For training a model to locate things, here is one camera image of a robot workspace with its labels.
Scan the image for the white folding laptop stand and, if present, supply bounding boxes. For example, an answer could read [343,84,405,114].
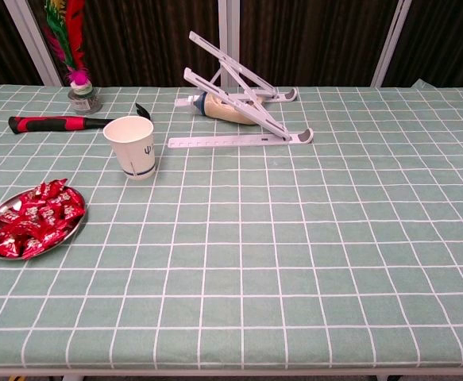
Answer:
[168,30,314,150]

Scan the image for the white paper cup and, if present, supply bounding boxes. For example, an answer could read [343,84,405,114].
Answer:
[102,116,157,182]

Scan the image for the green checked tablecloth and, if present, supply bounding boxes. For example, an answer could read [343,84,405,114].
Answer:
[0,79,463,371]

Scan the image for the mayonnaise squeeze bottle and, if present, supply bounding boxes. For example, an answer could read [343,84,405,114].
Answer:
[174,90,264,126]

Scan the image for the small glass jar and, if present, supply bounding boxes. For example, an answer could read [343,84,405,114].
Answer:
[67,85,103,115]

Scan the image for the red black claw hammer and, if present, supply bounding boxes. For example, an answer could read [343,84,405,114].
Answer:
[8,102,152,136]

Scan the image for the colourful feather shuttlecock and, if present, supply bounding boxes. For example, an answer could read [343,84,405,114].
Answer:
[42,0,93,95]

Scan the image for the round metal plate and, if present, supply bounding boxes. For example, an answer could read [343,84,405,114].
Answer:
[0,184,88,261]

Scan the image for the white metal frame post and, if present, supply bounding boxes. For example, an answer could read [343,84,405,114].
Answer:
[3,0,64,87]
[217,0,241,89]
[369,0,414,87]

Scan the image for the white metal table frame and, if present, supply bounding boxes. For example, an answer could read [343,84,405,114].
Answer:
[0,368,463,381]

